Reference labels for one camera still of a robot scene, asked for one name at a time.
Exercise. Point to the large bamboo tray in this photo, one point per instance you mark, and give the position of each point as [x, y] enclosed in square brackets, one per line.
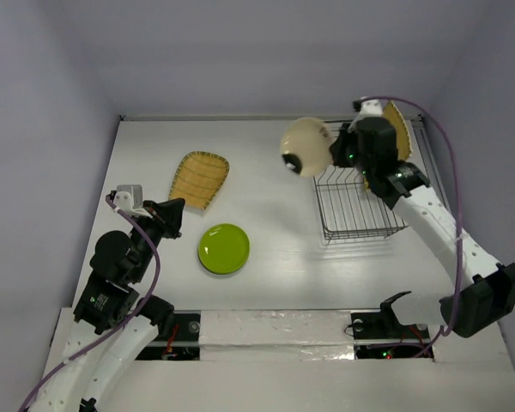
[394, 116]

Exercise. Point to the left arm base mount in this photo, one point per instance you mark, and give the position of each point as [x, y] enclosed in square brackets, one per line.
[178, 342]

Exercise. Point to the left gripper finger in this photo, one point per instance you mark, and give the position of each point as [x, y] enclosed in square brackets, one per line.
[176, 206]
[175, 222]

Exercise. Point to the small bamboo tray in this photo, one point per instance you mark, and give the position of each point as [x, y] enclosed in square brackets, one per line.
[198, 179]

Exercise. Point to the grey green plate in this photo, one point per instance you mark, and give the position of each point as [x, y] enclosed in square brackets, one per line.
[305, 147]

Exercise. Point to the wire dish rack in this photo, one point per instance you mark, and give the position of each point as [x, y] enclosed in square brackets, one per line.
[348, 212]

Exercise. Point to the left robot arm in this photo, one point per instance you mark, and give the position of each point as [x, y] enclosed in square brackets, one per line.
[113, 323]

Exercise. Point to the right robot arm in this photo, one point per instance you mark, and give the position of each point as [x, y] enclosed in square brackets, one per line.
[483, 287]

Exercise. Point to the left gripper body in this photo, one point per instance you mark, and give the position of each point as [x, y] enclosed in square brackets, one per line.
[154, 227]

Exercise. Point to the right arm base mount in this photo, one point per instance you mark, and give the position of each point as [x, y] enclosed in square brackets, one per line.
[378, 337]

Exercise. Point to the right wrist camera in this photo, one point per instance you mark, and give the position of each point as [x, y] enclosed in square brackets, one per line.
[368, 108]

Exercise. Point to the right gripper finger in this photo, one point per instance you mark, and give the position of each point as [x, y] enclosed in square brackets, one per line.
[339, 156]
[343, 139]

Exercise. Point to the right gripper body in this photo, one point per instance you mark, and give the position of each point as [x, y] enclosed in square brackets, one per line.
[341, 146]

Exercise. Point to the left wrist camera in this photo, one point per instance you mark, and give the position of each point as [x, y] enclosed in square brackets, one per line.
[128, 198]

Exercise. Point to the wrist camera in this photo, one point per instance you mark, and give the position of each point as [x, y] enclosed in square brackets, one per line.
[128, 198]
[368, 108]

